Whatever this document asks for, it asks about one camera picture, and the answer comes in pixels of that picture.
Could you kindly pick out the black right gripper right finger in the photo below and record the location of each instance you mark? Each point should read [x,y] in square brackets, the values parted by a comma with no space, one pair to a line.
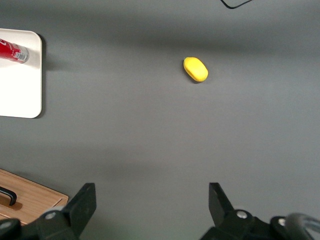
[225,217]

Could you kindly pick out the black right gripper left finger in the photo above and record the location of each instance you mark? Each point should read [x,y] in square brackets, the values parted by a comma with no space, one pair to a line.
[75,212]

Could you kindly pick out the white rectangular tray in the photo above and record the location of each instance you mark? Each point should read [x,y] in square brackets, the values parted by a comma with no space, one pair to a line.
[20,95]

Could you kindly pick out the wooden drawer front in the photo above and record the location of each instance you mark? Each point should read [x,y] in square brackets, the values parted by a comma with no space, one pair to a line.
[35,200]

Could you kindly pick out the wooden drawer cabinet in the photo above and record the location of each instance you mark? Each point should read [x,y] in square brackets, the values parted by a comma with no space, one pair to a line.
[32,197]

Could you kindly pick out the yellow oval sponge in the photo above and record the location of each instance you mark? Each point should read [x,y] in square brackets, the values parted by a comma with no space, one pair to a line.
[196,70]

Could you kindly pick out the small red cup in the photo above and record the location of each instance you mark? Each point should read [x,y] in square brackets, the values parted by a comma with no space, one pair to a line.
[10,51]

